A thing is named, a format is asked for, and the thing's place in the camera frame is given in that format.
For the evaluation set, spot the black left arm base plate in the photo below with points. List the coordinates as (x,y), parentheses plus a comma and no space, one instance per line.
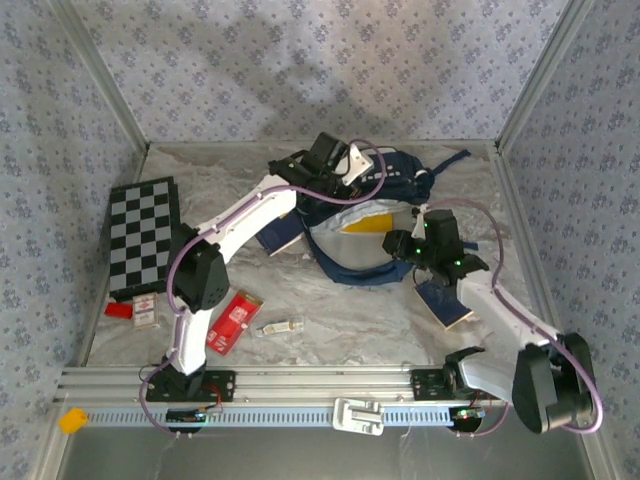
(225,382)

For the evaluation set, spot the aluminium mounting rail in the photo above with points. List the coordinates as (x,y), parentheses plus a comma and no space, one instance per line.
(320,382)

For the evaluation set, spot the small circuit board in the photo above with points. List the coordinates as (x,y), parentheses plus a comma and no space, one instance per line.
(467,414)
(187,415)

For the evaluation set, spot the yellow cartoon cover book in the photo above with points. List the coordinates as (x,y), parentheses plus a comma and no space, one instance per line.
(370,225)

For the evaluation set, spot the white red card box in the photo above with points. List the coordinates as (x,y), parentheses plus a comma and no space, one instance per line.
(145,310)

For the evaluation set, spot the small red flat item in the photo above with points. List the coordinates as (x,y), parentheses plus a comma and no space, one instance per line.
(117,310)

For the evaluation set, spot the grey metal sheet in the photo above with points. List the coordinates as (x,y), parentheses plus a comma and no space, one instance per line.
(300,457)

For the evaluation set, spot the clear plastic packaged item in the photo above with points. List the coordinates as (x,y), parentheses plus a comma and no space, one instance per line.
(277,327)

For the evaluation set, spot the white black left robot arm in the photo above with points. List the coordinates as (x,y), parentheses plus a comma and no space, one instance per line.
(250,215)

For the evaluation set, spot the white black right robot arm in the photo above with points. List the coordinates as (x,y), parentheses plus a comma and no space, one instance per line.
(495,307)

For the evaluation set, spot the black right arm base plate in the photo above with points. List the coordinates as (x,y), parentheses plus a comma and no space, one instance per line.
(425,385)

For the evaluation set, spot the aluminium frame side rail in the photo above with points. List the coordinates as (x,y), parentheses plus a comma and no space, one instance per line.
(520,225)

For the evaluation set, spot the aluminium frame post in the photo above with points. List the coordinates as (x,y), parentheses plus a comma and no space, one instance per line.
(105,75)
(542,75)

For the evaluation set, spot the plain navy blue notebook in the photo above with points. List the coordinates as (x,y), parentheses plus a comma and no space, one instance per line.
(445,307)

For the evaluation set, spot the small yellow block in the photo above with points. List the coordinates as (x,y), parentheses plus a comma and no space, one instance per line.
(72,420)

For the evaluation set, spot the white plastic bracket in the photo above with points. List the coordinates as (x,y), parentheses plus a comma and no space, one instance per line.
(357,415)

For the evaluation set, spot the red package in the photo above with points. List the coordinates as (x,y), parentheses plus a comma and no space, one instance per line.
(232,325)

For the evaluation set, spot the navy book with cream label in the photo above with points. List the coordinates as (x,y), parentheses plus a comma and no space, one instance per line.
(277,237)

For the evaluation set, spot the black grey folding chessboard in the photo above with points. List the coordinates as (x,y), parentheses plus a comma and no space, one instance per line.
(145,235)

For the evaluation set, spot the navy blue backpack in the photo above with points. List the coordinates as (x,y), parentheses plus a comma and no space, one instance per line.
(400,170)

